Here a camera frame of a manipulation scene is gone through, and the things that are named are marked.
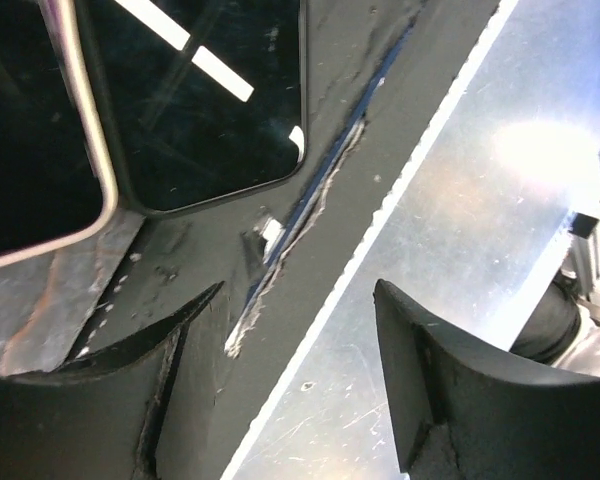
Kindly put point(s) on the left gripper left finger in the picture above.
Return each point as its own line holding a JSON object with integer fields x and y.
{"x": 137, "y": 409}

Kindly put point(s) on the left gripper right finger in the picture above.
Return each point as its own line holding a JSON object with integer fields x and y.
{"x": 461, "y": 408}

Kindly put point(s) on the phone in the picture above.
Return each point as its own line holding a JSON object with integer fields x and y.
{"x": 200, "y": 101}
{"x": 57, "y": 182}

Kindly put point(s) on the phone in pink case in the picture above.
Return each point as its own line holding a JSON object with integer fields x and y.
{"x": 57, "y": 182}

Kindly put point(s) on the white cable duct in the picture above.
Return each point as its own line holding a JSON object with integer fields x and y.
{"x": 308, "y": 391}

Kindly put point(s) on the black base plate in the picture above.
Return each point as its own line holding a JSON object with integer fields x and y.
{"x": 377, "y": 73}

